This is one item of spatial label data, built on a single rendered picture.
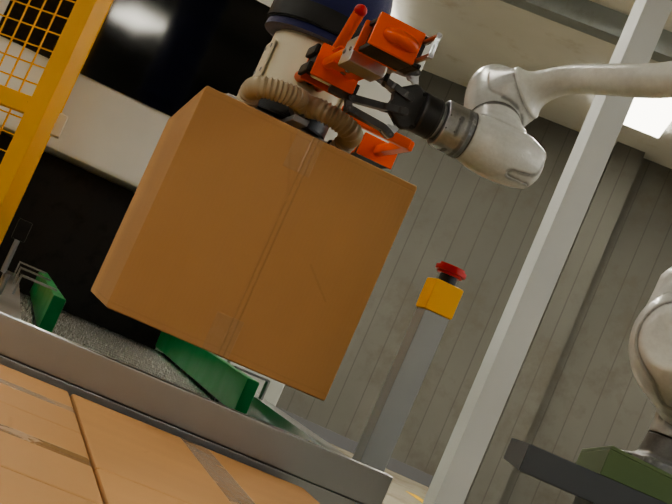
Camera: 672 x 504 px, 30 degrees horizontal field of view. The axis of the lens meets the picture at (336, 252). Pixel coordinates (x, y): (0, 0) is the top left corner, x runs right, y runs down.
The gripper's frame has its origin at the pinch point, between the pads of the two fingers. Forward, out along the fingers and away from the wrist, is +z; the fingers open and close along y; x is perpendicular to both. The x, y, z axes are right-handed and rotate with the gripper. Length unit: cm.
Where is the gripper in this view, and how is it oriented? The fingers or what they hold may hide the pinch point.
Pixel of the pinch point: (334, 70)
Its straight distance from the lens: 218.7
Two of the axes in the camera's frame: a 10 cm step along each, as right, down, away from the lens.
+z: -8.8, -4.1, -2.4
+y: -4.0, 9.1, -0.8
